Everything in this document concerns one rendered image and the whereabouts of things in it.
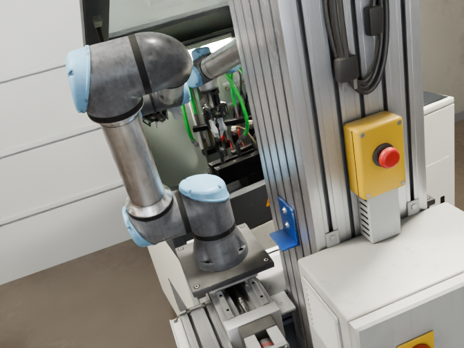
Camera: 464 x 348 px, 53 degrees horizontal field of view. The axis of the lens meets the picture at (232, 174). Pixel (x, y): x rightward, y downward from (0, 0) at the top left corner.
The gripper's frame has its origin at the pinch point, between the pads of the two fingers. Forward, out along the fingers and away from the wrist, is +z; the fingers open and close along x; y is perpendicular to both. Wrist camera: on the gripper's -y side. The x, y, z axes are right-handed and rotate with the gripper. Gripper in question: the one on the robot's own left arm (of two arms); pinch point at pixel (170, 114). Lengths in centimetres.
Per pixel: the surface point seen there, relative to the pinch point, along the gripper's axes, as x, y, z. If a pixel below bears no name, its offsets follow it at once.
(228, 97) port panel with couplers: 2, -34, 55
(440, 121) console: 88, -3, 89
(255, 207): 10.2, 27.6, 39.0
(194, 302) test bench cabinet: -23, 57, 41
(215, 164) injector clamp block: -5.0, 2.8, 42.8
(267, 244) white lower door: 8, 39, 53
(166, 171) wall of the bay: -34, -7, 52
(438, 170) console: 81, 14, 105
